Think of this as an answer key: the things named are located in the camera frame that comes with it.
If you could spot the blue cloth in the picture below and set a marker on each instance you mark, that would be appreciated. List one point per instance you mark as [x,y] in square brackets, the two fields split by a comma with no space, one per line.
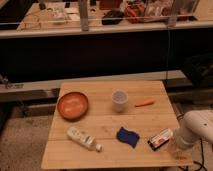
[129,137]

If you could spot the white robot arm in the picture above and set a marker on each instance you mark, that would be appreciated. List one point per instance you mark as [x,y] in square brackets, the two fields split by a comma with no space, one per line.
[195,124]

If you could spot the orange bowl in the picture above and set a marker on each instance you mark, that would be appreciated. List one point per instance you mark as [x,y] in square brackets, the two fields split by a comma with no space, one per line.
[72,105]

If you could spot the orange carrot toy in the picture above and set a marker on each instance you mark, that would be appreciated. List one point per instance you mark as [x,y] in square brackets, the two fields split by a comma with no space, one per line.
[144,103]

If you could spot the white plastic bottle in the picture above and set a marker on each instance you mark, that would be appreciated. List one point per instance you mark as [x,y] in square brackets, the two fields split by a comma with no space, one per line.
[83,139]

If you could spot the black object on shelf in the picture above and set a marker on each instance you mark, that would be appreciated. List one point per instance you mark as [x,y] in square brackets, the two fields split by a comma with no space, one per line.
[112,17]

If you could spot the red and white clutter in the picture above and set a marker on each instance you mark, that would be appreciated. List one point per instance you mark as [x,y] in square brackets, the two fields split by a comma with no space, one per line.
[141,11]

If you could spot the black crate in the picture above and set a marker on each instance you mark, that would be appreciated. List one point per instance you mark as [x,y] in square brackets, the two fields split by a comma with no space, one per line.
[199,70]

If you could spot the grey metal post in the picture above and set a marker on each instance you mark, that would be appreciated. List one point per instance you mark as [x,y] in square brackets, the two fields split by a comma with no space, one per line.
[83,14]

